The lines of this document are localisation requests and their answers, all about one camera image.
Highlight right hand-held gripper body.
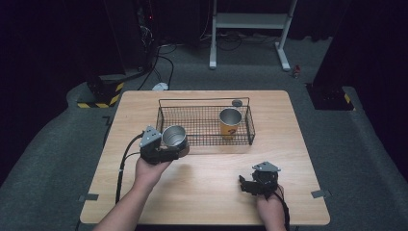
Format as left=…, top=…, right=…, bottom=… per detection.
left=249, top=161, right=282, bottom=197

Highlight black floor cable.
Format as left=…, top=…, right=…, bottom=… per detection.
left=137, top=43, right=178, bottom=91

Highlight tangled black floor cables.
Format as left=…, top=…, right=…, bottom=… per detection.
left=198, top=30, right=281, bottom=52

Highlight black wire basket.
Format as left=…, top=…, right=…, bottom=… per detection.
left=155, top=96, right=257, bottom=147

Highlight person's left hand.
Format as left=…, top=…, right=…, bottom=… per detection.
left=134, top=156, right=173, bottom=192

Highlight dark steel-lined cup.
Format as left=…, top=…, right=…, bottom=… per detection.
left=161, top=124, right=191, bottom=158

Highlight dark equipment rack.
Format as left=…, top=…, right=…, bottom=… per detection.
left=133, top=0, right=162, bottom=72

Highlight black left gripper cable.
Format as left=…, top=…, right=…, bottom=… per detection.
left=115, top=131, right=145, bottom=206

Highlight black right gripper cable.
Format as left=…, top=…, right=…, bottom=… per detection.
left=274, top=185, right=292, bottom=231

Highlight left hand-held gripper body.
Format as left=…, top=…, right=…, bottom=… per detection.
left=139, top=125, right=181, bottom=166

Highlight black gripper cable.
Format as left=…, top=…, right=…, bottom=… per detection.
left=115, top=131, right=145, bottom=206
left=274, top=185, right=292, bottom=231

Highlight person's right hand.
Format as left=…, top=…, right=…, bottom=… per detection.
left=255, top=187, right=287, bottom=225

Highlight black yellow striped base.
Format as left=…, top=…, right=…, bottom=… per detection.
left=305, top=82, right=356, bottom=112
left=76, top=75, right=125, bottom=110

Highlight grey tape mark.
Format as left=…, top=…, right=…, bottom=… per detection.
left=78, top=192, right=100, bottom=203
left=310, top=189, right=333, bottom=199

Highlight white metal stand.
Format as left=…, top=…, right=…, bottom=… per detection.
left=209, top=0, right=298, bottom=72

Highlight yellow cup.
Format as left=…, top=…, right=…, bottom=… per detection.
left=218, top=107, right=243, bottom=140

